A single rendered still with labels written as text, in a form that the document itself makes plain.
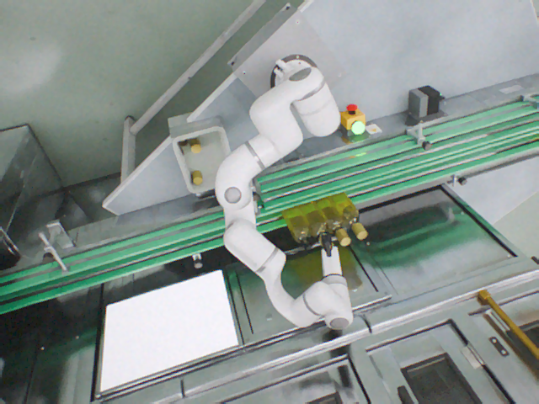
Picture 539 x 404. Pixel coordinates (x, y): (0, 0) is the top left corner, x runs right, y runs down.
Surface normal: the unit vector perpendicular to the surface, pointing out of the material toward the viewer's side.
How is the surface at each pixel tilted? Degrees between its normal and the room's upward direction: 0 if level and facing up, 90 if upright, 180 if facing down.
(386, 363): 90
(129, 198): 0
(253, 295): 90
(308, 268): 90
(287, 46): 5
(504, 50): 0
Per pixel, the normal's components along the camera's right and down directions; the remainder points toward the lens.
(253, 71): 0.19, 0.54
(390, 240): -0.15, -0.78
